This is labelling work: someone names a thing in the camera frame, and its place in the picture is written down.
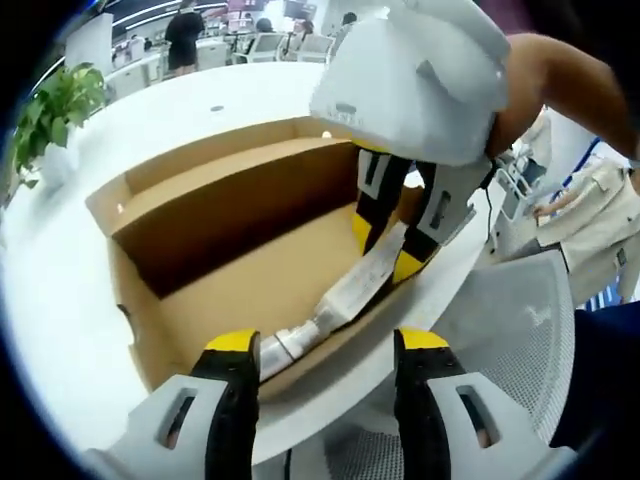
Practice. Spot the grey mesh office chair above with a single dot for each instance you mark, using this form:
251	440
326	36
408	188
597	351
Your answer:
520	340

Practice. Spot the person's dark clothing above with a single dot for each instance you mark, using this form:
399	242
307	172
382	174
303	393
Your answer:
600	375

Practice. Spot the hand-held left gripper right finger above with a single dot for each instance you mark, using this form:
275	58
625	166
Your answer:
450	430

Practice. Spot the brown cardboard shoe box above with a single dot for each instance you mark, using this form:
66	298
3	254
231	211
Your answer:
225	280

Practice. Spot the computer monitor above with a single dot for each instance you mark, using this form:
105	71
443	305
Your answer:
297	7

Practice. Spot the potted green plant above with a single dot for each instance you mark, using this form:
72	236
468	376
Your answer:
55	110

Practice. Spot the white office chair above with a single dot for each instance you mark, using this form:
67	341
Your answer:
265	47
315	49
515	200

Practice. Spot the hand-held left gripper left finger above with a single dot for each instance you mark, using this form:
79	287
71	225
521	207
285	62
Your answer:
175	430

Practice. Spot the white office desk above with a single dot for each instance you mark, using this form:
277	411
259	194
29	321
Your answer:
137	70

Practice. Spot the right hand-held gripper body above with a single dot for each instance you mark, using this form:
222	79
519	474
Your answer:
410	80

